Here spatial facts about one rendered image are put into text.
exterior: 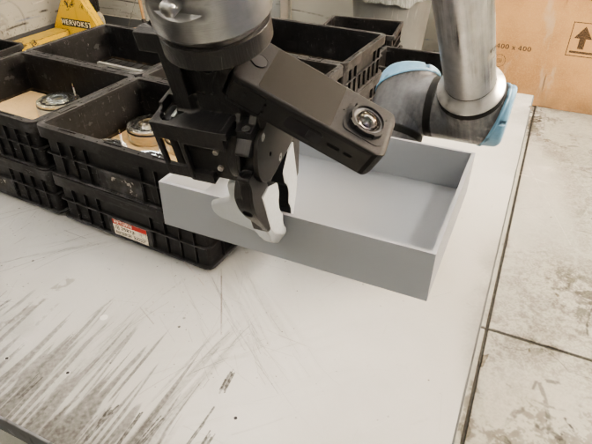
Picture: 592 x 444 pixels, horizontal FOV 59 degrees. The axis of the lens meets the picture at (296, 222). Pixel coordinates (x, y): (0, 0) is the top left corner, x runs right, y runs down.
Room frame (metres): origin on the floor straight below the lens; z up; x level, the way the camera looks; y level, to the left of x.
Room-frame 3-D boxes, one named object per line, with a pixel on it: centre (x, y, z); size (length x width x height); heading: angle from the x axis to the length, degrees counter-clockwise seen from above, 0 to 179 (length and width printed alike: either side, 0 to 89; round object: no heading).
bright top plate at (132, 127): (1.08, 0.33, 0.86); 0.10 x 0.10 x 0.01
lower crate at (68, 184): (0.97, 0.27, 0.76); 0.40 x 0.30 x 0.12; 62
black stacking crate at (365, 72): (1.50, -0.02, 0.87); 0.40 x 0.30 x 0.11; 62
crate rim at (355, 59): (1.50, -0.02, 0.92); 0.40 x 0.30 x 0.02; 62
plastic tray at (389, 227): (0.47, -0.03, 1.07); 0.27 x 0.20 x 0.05; 65
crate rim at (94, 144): (0.97, 0.27, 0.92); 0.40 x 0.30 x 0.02; 62
